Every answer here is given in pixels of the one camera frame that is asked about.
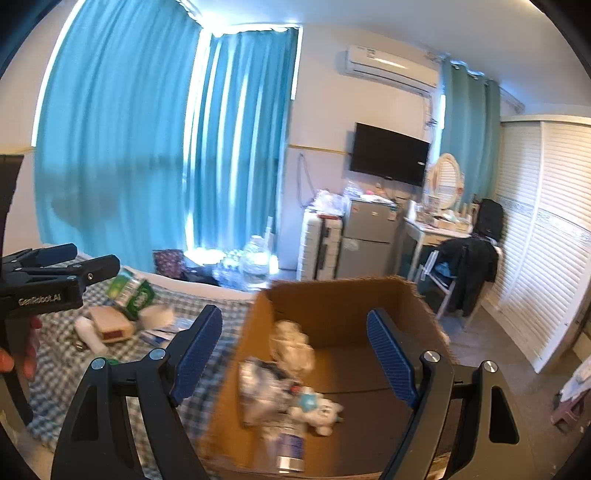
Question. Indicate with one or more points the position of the white tape roll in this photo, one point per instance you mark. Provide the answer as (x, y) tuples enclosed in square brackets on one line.
[(157, 317)]

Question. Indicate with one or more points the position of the white air conditioner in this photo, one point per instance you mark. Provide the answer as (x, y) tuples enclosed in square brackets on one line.
[(388, 67)]

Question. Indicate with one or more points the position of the white chair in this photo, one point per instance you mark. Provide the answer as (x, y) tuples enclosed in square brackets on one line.
[(434, 272)]

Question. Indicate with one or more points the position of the black backpack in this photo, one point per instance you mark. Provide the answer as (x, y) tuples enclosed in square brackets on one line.
[(490, 217)]

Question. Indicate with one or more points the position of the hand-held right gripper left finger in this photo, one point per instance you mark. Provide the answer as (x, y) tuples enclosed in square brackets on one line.
[(198, 357)]

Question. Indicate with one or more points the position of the white plush toy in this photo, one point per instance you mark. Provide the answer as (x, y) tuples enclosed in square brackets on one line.
[(321, 413)]

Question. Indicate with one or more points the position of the small grey fridge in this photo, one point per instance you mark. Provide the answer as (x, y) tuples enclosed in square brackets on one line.
[(367, 235)]

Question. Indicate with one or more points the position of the white mattress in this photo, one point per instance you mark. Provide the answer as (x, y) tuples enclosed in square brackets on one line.
[(194, 290)]

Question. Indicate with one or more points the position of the pile of plastic bags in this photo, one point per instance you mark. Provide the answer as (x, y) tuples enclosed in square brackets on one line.
[(330, 203)]

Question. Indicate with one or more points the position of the crumpled clear packets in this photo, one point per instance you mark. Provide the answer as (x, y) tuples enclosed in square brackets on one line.
[(258, 387)]

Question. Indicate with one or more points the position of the white cloth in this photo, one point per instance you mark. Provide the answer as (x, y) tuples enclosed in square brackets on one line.
[(577, 383)]

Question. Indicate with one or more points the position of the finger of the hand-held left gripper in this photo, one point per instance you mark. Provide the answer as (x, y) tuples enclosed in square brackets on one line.
[(55, 254), (92, 270)]

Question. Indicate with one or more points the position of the green packet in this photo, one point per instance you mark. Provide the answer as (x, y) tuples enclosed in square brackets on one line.
[(131, 293)]

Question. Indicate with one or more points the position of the short blue curtain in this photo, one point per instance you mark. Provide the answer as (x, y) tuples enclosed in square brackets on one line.
[(471, 138)]

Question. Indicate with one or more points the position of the pack of plastic bottles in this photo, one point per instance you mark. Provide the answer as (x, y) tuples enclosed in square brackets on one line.
[(228, 274)]

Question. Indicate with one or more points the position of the blue and white packets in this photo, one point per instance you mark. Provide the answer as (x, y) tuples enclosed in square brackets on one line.
[(159, 336)]

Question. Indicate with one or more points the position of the clear water jug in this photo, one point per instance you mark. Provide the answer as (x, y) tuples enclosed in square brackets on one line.
[(255, 265)]

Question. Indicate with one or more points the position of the person's left hand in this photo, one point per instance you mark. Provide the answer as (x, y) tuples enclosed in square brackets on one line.
[(31, 350)]

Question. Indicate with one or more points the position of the black wall television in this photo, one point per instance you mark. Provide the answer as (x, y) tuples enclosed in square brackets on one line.
[(388, 154)]

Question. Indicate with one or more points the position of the small stool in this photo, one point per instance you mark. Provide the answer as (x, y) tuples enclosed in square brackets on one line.
[(568, 413)]

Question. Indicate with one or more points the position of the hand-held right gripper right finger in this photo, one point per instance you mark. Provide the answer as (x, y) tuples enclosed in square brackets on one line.
[(392, 367)]

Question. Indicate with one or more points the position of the white dressing desk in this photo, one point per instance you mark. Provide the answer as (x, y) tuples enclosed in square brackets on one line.
[(427, 237)]

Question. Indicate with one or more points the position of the white suitcase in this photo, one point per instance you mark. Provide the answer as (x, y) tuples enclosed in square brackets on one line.
[(318, 247)]

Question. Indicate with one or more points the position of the white plastic bag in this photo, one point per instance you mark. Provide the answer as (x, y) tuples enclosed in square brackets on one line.
[(293, 346)]

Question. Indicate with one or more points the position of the dark floral bag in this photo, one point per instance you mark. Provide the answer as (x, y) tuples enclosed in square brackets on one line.
[(168, 263)]

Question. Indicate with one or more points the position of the oval white vanity mirror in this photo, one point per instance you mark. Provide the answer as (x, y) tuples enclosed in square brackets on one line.
[(447, 182)]

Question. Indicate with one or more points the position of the checked blanket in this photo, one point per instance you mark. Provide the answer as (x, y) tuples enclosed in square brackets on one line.
[(60, 369)]

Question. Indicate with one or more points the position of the white louvred wardrobe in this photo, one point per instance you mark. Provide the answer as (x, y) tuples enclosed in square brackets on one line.
[(545, 230)]

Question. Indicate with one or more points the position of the wide blue curtain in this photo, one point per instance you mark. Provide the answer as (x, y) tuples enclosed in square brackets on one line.
[(115, 138)]

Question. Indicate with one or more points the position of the brown cardboard box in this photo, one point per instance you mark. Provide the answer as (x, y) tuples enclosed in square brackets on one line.
[(341, 314)]

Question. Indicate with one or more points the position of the plain white bottle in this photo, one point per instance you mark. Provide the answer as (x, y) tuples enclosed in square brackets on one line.
[(90, 334)]

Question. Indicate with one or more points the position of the narrow blue curtain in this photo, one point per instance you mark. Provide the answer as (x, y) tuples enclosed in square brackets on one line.
[(240, 138)]

